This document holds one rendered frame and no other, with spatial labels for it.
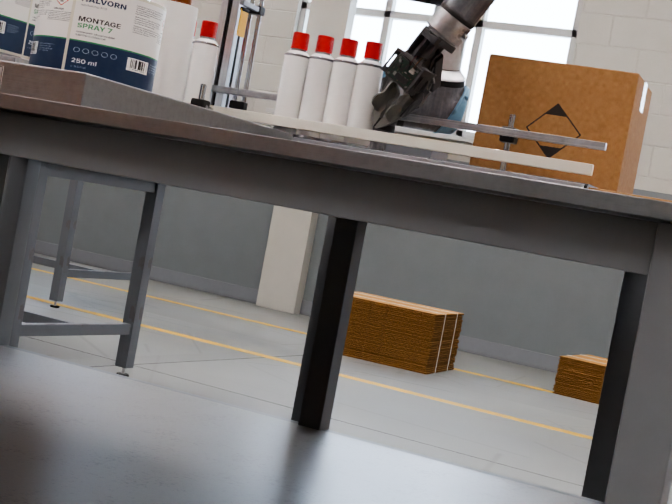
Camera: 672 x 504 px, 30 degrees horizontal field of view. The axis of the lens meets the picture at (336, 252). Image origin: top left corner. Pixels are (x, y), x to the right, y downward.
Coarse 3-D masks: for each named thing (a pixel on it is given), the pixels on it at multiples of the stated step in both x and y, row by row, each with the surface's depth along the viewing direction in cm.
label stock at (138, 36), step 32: (64, 0) 193; (96, 0) 193; (128, 0) 194; (64, 32) 193; (96, 32) 193; (128, 32) 195; (160, 32) 202; (32, 64) 197; (64, 64) 193; (96, 64) 193; (128, 64) 196
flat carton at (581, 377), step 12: (564, 360) 663; (576, 360) 660; (588, 360) 669; (600, 360) 683; (564, 372) 662; (576, 372) 659; (588, 372) 657; (600, 372) 654; (564, 384) 663; (576, 384) 660; (588, 384) 656; (600, 384) 653; (576, 396) 659; (588, 396) 656
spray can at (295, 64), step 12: (300, 36) 246; (300, 48) 246; (288, 60) 245; (300, 60) 245; (288, 72) 245; (300, 72) 245; (288, 84) 245; (300, 84) 246; (288, 96) 245; (300, 96) 246; (276, 108) 246; (288, 108) 245; (288, 132) 246
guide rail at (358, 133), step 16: (224, 112) 249; (240, 112) 248; (256, 112) 246; (304, 128) 242; (320, 128) 241; (336, 128) 239; (352, 128) 238; (400, 144) 234; (416, 144) 233; (432, 144) 231; (448, 144) 230; (464, 144) 229; (496, 160) 226; (512, 160) 225; (528, 160) 224; (544, 160) 223; (560, 160) 222
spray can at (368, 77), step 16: (368, 48) 240; (368, 64) 239; (368, 80) 239; (352, 96) 241; (368, 96) 239; (352, 112) 240; (368, 112) 240; (368, 128) 240; (352, 144) 240; (368, 144) 241
